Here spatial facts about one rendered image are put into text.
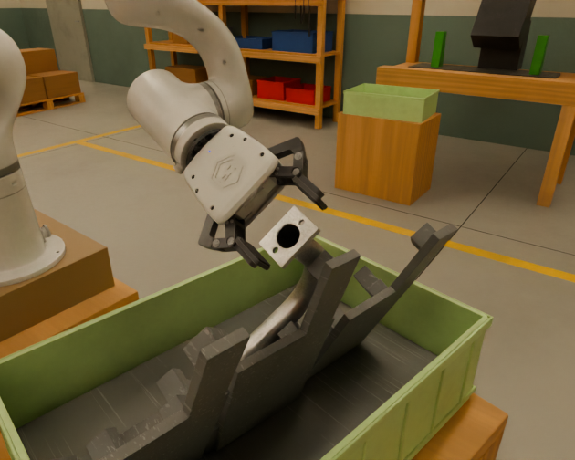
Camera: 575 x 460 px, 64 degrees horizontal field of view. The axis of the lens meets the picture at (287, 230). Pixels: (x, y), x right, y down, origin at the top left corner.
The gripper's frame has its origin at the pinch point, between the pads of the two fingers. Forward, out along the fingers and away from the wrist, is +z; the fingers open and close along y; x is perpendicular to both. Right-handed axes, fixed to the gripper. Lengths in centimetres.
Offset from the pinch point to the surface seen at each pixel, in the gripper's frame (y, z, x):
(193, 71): 42, -518, 399
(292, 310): -7.4, 2.7, 10.5
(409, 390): -4.4, 18.1, 18.7
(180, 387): -20.9, 3.1, 1.4
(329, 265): 0.5, 6.1, 0.9
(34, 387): -42.4, -16.5, 6.9
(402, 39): 223, -284, 389
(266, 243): -2.4, 0.7, -2.6
